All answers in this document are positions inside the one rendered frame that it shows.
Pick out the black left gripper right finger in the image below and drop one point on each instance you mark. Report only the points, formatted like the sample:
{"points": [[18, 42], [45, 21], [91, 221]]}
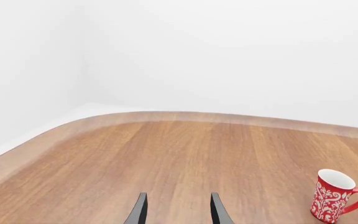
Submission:
{"points": [[218, 211]]}

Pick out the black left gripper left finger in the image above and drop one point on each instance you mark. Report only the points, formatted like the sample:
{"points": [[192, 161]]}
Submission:
{"points": [[138, 211]]}

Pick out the red white patterned mug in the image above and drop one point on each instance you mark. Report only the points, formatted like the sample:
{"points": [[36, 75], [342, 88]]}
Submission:
{"points": [[328, 200]]}

